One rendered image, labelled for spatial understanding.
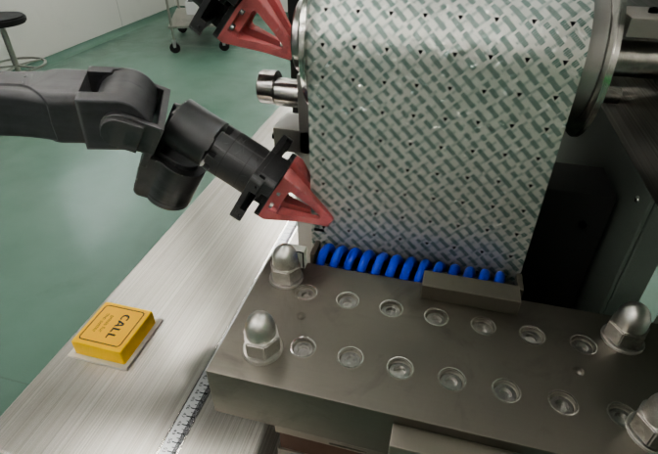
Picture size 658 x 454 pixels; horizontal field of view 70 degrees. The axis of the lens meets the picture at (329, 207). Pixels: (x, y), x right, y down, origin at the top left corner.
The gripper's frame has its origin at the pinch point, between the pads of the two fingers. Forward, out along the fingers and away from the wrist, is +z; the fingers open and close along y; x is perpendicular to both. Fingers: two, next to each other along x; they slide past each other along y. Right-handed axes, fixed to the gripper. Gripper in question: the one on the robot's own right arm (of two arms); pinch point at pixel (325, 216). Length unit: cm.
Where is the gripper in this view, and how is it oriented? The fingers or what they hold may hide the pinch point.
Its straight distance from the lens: 53.8
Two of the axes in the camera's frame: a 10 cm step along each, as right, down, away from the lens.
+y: -2.5, 5.5, -8.0
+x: 4.9, -6.4, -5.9
